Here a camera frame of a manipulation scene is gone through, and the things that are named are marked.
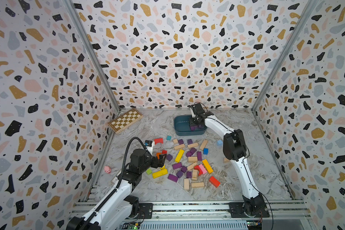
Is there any green small block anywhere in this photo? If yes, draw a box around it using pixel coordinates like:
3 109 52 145
146 168 152 175

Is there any yellow flat block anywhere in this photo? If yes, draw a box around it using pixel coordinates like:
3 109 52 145
152 169 168 179

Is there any wooden chessboard box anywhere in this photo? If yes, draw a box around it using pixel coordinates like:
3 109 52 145
108 108 143 134

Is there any pink pig toy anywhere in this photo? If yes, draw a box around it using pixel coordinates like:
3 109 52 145
104 166 111 174

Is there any natural wood long block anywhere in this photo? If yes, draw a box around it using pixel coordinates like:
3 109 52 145
199 140 208 150

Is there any amber yellow long block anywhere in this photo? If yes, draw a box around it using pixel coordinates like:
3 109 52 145
202 159 213 174

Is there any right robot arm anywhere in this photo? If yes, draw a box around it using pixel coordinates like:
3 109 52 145
189 103 266 217

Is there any red rectangular block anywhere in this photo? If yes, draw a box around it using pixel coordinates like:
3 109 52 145
209 176 220 188

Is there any teal plastic storage bin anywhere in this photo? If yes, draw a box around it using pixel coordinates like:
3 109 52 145
173 115 207 136

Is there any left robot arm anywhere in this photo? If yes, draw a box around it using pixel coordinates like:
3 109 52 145
66 137 166 230

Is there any purple cube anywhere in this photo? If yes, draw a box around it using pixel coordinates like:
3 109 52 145
166 154 173 161

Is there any purple flat block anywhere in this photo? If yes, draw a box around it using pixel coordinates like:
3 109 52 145
168 174 179 183

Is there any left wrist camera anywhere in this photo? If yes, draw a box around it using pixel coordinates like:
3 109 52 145
145 140 155 155

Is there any blue cube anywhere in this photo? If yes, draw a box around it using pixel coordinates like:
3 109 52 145
203 148 209 155

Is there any pink long block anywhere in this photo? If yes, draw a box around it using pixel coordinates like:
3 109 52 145
198 164 207 175

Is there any red curved arch block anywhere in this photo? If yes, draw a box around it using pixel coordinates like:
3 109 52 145
194 165 203 176

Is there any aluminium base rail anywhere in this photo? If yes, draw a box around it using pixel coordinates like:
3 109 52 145
66 201 314 230

